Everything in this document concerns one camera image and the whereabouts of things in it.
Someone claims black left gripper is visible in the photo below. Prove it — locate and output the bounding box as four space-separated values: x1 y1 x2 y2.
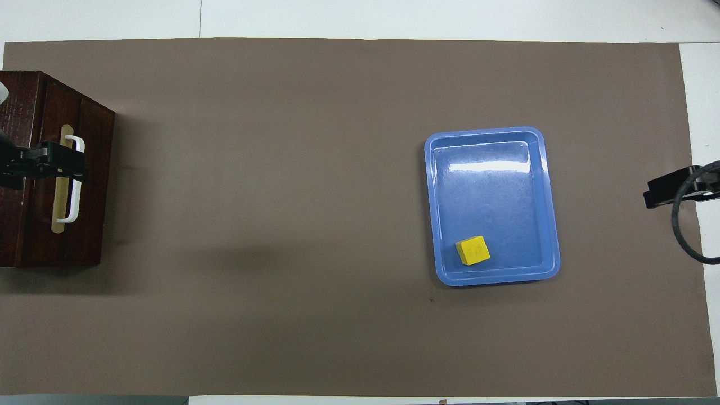
0 142 88 190

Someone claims brown table mat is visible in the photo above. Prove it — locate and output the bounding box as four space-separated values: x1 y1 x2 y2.
0 37 718 398

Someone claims yellow cube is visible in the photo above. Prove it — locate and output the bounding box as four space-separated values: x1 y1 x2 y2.
455 235 491 267

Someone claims dark wooden cabinet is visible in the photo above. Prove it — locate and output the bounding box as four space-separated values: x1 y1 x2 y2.
0 70 116 268

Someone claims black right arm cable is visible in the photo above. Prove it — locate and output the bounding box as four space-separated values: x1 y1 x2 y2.
672 160 720 266

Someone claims blue plastic tray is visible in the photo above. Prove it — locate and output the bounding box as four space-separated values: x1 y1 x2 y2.
424 126 561 287

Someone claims wooden drawer with white handle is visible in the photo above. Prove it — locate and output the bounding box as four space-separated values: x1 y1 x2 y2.
21 76 86 267

